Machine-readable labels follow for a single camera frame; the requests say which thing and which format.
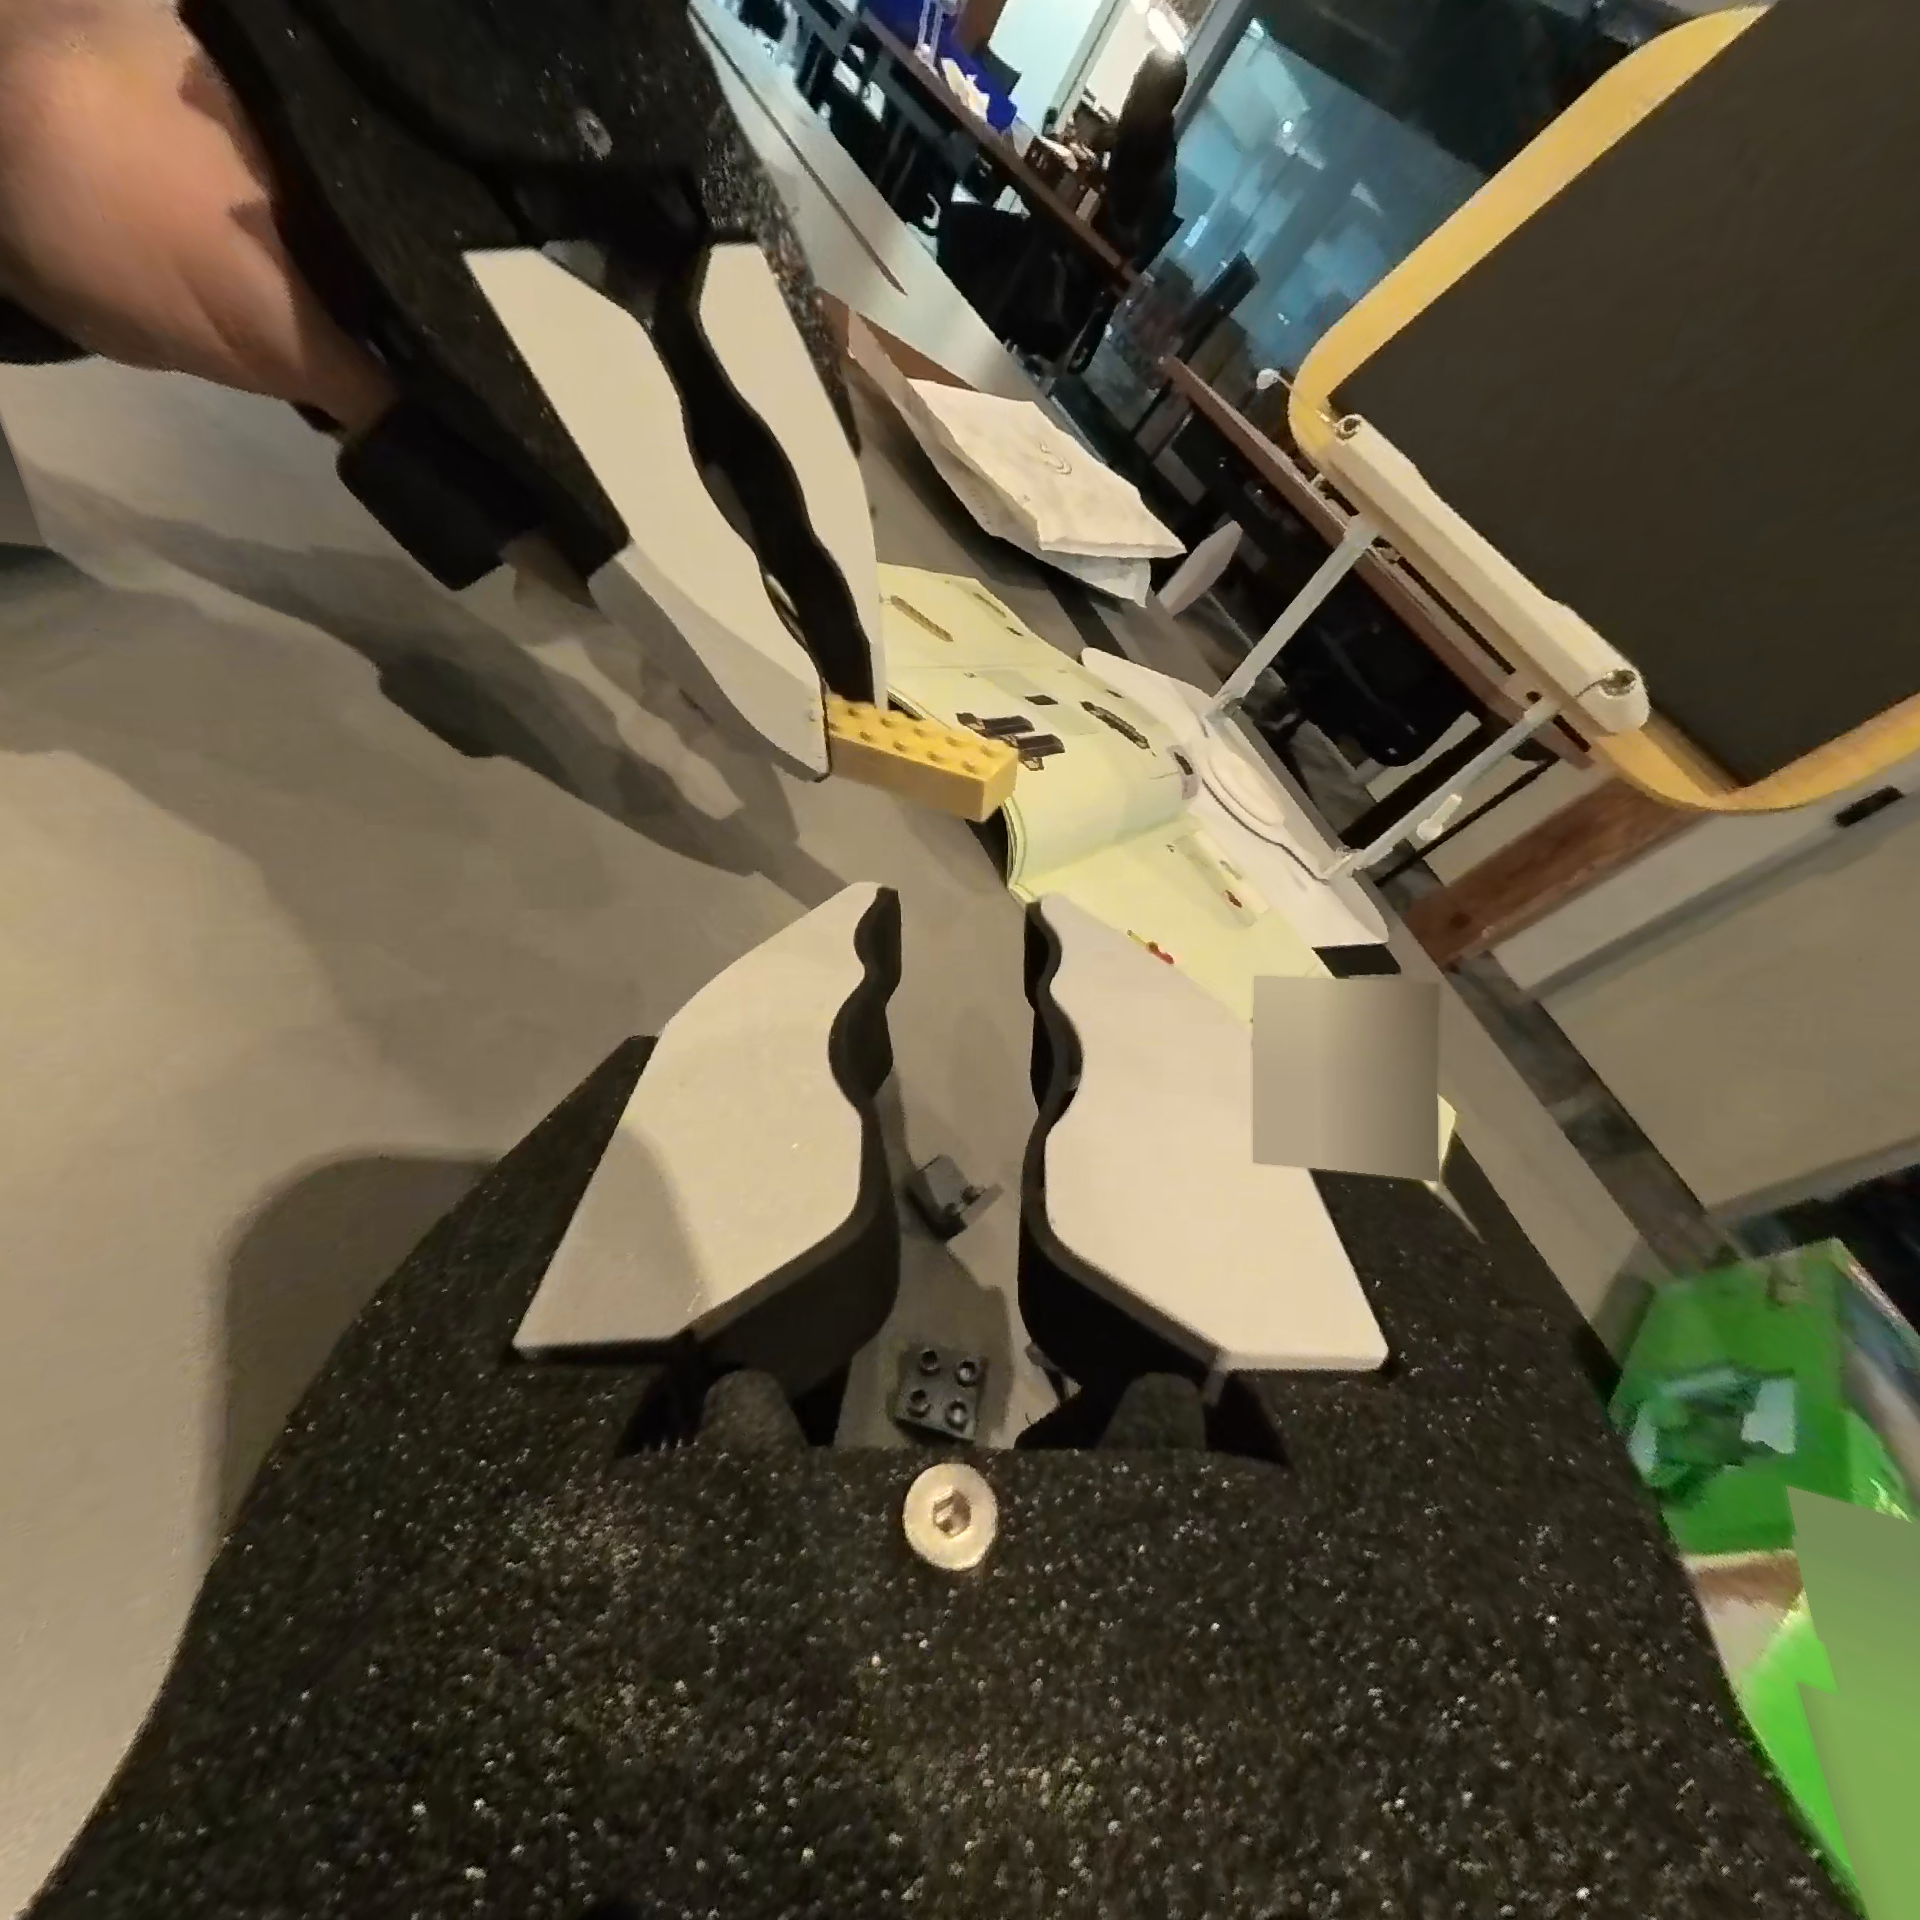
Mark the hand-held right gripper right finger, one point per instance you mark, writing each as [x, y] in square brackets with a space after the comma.
[1170, 1184]

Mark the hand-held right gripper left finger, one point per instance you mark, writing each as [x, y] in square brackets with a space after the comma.
[720, 1140]

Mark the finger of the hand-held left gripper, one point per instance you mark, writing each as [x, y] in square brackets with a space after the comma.
[645, 511]
[819, 450]

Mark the black square toy brick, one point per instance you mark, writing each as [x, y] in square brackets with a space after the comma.
[940, 1384]

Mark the yellow toy brick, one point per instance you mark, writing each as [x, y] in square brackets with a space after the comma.
[914, 758]

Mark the grey desk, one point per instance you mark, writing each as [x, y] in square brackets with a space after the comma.
[300, 900]

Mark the person's left hand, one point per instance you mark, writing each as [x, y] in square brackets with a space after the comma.
[134, 195]

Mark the crumpled white paper bag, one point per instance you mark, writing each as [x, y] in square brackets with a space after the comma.
[1035, 481]

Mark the long wooden table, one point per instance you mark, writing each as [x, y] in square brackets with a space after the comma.
[1020, 158]

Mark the pale green instruction booklet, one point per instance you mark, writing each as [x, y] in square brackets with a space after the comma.
[1080, 781]

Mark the green toy box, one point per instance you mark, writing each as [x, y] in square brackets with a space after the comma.
[1711, 1351]

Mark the green plastic bin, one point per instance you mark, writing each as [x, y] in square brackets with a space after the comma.
[1785, 1770]

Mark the black board with wooden rim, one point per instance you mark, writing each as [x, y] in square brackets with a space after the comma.
[1681, 374]

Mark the small black bracket brick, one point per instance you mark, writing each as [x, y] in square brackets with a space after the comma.
[949, 1193]

